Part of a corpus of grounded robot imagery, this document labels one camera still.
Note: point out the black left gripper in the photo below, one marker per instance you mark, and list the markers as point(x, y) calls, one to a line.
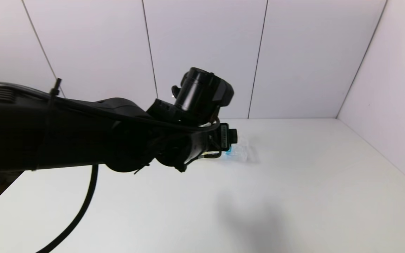
point(224, 136)

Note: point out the test tube with blue pigment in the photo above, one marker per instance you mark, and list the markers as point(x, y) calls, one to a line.
point(228, 151)

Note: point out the orange and black left arm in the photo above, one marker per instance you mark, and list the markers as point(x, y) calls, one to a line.
point(65, 137)

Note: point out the clear plastic test tube rack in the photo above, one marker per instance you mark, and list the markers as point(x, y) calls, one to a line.
point(243, 153)

